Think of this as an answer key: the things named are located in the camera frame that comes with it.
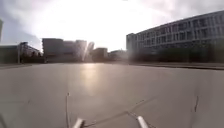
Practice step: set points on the low building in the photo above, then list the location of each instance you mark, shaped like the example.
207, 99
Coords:
20, 53
117, 55

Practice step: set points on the small pale building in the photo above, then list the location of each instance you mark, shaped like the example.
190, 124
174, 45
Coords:
99, 54

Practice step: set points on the grey paved plaza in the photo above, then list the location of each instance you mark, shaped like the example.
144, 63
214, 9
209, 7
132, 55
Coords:
110, 86

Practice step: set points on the dark blocky building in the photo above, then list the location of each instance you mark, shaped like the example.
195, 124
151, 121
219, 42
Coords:
61, 50

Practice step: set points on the robot's own part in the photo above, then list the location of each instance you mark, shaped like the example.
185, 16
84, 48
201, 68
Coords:
78, 123
142, 122

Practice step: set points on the large grey many-windowed building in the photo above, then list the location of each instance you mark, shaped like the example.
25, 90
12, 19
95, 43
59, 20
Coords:
180, 36

